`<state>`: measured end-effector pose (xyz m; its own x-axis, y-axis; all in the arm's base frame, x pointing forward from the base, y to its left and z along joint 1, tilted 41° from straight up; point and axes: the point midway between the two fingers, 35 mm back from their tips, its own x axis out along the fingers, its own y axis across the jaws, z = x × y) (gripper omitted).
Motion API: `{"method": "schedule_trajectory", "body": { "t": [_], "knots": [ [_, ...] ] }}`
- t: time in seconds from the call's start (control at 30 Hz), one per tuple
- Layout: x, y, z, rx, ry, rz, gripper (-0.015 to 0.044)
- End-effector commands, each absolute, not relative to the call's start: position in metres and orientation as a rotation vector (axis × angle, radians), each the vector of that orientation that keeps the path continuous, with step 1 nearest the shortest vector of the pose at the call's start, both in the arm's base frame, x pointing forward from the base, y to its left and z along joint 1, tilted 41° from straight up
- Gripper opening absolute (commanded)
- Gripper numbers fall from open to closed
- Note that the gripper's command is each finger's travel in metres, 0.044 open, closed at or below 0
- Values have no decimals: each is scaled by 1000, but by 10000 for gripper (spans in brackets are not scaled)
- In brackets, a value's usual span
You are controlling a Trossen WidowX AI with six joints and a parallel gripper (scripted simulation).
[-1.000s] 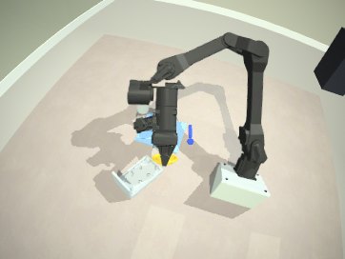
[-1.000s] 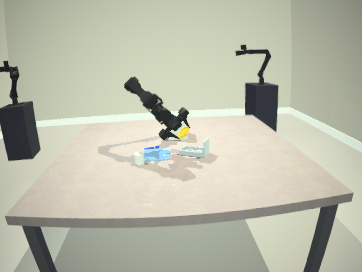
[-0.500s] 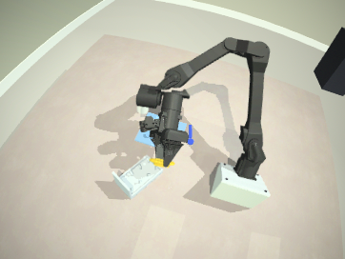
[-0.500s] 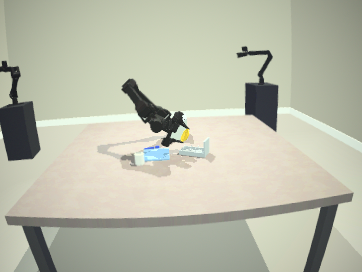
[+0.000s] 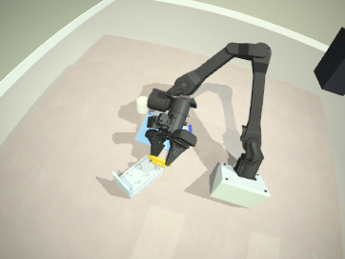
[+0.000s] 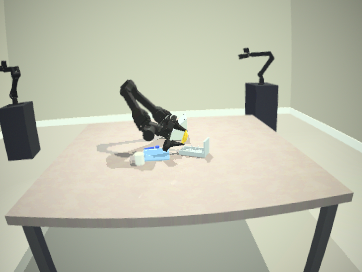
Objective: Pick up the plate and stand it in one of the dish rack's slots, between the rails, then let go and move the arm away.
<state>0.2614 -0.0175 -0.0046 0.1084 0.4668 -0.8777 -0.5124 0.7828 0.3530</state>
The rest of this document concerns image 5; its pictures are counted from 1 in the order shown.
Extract yellow plate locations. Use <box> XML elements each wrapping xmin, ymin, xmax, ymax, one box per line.
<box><xmin>148</xmin><ymin>156</ymin><xmax>166</xmax><ymax>168</ymax></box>

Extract light blue flat mat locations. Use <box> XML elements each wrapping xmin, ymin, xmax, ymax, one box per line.
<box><xmin>135</xmin><ymin>112</ymin><xmax>170</xmax><ymax>151</ymax></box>

